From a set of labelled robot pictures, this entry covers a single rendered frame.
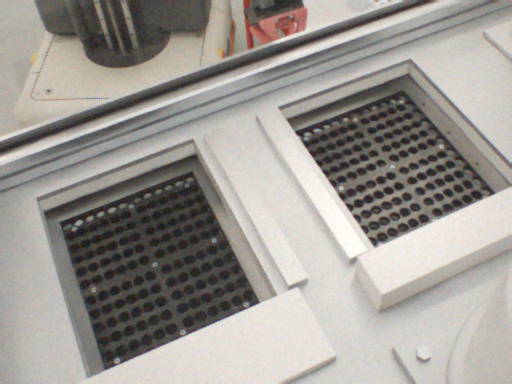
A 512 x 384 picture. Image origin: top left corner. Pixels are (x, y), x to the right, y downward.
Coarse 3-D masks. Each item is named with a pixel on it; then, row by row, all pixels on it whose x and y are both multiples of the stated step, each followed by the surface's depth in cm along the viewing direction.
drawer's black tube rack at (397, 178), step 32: (352, 128) 83; (384, 128) 85; (416, 128) 80; (320, 160) 78; (352, 160) 78; (384, 160) 77; (416, 160) 77; (448, 160) 77; (352, 192) 75; (384, 192) 78; (416, 192) 78; (448, 192) 77; (480, 192) 73; (384, 224) 75; (416, 224) 74
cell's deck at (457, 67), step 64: (384, 64) 82; (448, 64) 81; (192, 128) 77; (256, 128) 76; (0, 192) 72; (64, 192) 73; (0, 256) 67; (256, 256) 65; (320, 256) 64; (0, 320) 62; (64, 320) 61; (320, 320) 59; (384, 320) 59
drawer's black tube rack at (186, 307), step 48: (192, 192) 76; (96, 240) 76; (144, 240) 72; (192, 240) 76; (96, 288) 68; (144, 288) 68; (192, 288) 71; (240, 288) 67; (96, 336) 65; (144, 336) 65
